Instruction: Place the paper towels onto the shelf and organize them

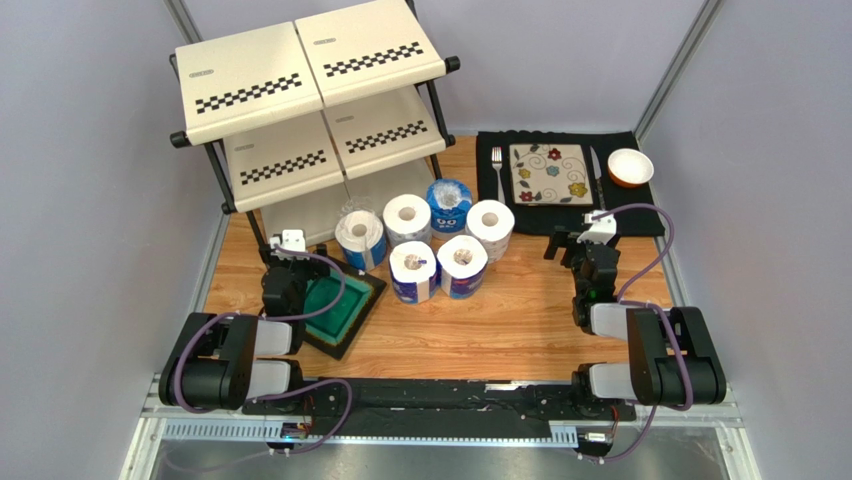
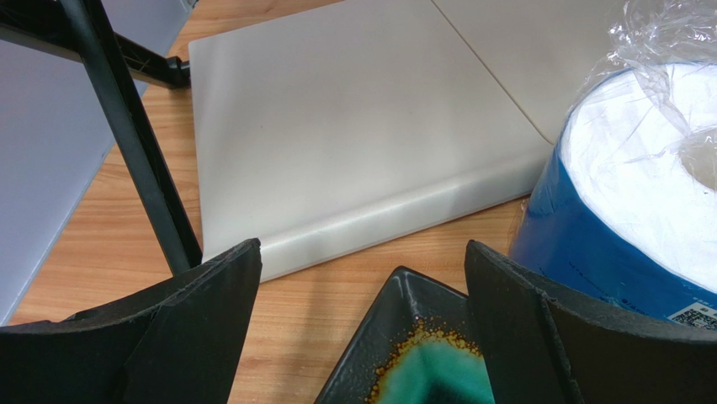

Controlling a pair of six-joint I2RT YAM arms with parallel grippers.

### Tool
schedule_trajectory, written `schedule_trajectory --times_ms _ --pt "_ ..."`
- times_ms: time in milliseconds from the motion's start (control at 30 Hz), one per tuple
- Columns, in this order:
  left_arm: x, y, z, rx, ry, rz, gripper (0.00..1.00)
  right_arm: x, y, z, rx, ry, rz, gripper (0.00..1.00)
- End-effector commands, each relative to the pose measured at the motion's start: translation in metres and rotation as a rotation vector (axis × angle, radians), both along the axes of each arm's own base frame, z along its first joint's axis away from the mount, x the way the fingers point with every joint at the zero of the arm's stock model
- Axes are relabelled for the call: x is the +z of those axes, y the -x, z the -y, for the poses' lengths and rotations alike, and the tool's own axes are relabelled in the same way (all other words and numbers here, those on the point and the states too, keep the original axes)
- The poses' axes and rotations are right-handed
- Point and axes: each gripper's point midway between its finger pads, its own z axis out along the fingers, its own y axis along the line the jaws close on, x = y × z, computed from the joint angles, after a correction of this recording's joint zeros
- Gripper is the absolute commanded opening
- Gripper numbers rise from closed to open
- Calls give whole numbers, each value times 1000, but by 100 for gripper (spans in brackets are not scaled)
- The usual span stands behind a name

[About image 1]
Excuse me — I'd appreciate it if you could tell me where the white red-floral paper roll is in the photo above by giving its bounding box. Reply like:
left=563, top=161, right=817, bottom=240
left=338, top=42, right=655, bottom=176
left=466, top=200, right=515, bottom=263

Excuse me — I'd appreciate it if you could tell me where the dark blue roll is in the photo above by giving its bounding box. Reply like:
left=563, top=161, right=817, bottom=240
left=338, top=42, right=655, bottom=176
left=436, top=235, right=488, bottom=300
left=389, top=241, right=438, bottom=305

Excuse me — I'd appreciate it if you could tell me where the white floral paper roll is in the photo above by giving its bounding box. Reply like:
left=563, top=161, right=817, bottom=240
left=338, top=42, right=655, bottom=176
left=382, top=194, right=432, bottom=248

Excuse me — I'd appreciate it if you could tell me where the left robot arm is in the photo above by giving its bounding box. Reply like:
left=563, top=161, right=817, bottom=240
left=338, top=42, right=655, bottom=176
left=158, top=244, right=345, bottom=414

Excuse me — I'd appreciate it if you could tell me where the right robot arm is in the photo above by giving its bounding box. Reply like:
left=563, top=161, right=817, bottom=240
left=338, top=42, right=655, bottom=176
left=544, top=228, right=727, bottom=409

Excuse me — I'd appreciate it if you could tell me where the cream checkered three-tier shelf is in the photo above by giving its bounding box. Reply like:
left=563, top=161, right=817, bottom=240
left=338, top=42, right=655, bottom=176
left=170, top=1, right=461, bottom=259

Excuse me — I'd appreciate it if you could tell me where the square floral plate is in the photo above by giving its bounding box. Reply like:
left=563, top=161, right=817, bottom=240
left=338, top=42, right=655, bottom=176
left=510, top=143, right=594, bottom=206

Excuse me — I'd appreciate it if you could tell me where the green square plate black rim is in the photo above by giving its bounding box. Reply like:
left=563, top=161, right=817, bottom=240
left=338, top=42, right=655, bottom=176
left=304, top=259, right=387, bottom=360

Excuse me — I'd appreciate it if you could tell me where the silver table knife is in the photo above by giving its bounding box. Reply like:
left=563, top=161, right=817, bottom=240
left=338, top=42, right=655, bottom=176
left=590, top=146, right=607, bottom=210

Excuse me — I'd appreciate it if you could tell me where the plastic-wrapped roll blue label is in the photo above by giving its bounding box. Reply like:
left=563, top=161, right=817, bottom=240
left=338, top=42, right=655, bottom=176
left=334, top=198, right=388, bottom=272

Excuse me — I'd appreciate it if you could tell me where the white and orange bowl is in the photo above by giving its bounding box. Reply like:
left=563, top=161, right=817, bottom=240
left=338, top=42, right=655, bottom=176
left=607, top=148, right=655, bottom=188

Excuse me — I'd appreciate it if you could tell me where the silver fork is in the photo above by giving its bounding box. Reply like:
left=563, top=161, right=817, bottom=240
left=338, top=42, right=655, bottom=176
left=491, top=146, right=505, bottom=204

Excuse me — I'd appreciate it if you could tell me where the black cloth placemat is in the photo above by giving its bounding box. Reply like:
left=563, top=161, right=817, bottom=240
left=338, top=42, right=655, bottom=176
left=475, top=129, right=667, bottom=238

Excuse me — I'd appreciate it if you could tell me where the blue cartoon-face wrapped roll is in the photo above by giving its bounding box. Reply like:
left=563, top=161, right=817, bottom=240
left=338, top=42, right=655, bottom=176
left=426, top=179, right=473, bottom=240

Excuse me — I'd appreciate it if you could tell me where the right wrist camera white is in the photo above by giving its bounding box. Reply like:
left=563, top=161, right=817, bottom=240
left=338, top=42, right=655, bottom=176
left=577, top=210, right=617, bottom=244

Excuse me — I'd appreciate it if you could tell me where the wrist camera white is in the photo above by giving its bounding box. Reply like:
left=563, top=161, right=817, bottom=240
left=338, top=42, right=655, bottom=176
left=269, top=229, right=307, bottom=258
left=577, top=210, right=617, bottom=244

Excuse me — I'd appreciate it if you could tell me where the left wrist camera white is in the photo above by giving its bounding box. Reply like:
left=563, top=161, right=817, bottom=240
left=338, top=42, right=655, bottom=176
left=269, top=229, right=307, bottom=258

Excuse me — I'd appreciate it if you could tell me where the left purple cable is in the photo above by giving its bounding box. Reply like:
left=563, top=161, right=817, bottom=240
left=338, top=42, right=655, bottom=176
left=171, top=247, right=354, bottom=461

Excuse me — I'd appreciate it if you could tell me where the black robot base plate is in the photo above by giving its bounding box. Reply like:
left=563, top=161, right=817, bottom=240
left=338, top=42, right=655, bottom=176
left=242, top=378, right=637, bottom=439

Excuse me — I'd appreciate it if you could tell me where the aluminium frame rail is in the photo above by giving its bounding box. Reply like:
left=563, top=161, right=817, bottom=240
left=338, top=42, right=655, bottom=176
left=121, top=379, right=760, bottom=479

